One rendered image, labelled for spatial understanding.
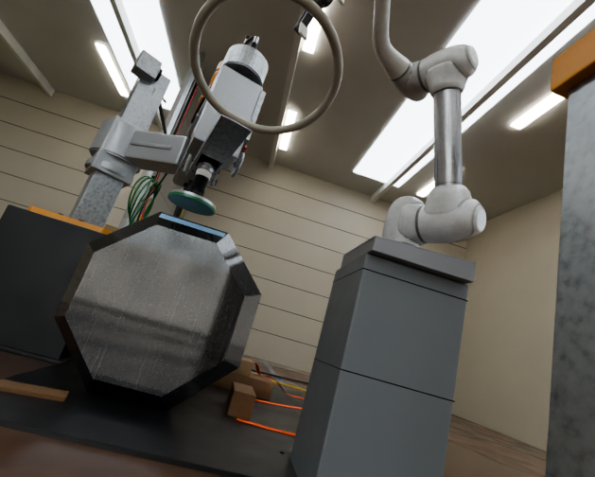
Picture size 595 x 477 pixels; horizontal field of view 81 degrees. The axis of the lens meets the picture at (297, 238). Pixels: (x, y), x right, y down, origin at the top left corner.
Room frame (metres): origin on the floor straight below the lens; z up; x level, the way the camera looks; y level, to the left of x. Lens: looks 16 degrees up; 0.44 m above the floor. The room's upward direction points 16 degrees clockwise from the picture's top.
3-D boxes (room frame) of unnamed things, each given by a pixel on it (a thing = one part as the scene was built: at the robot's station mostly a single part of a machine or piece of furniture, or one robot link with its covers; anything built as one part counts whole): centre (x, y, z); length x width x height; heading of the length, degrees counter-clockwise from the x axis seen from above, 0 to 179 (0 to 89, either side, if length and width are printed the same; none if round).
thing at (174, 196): (1.55, 0.51, 0.91); 0.22 x 0.22 x 0.04
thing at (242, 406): (2.11, 0.05, 0.07); 0.30 x 0.12 x 0.12; 7
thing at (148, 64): (2.19, 1.38, 2.00); 0.20 x 0.18 x 0.15; 98
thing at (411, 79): (1.23, -0.30, 1.61); 0.18 x 0.14 x 0.13; 128
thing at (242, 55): (1.87, 0.65, 1.66); 0.96 x 0.25 x 0.17; 24
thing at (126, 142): (2.28, 1.21, 1.41); 0.74 x 0.34 x 0.25; 73
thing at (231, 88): (1.62, 0.54, 1.36); 0.36 x 0.22 x 0.45; 24
